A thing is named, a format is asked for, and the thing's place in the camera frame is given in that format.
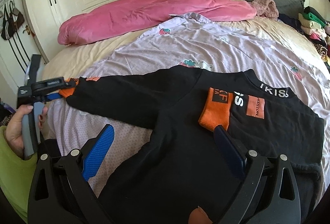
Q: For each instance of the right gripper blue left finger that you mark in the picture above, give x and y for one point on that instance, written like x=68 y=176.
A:
x=95 y=150

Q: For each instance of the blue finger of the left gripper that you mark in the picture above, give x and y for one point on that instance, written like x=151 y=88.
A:
x=70 y=83
x=54 y=96

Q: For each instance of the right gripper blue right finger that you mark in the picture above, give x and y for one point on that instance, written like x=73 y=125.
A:
x=231 y=152

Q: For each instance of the black sweater orange cuffs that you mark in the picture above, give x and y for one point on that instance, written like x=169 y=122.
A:
x=181 y=168

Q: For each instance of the green sleeve forearm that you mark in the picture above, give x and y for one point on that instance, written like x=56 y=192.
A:
x=16 y=177

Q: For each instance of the pile of folded clothes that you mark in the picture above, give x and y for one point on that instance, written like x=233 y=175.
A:
x=316 y=29

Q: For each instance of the person's left hand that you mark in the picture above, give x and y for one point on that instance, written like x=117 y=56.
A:
x=13 y=133

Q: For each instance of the person's right hand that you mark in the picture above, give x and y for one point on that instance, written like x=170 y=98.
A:
x=199 y=216

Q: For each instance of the cream bed sheet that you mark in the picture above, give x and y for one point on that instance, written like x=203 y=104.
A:
x=74 y=60

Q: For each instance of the lilac strawberry print bedsheet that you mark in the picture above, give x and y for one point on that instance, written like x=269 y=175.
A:
x=194 y=43

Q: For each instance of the pink fuzzy garment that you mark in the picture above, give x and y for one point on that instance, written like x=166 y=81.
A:
x=265 y=8

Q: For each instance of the pink quilt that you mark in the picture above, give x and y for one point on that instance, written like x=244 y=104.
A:
x=122 y=16

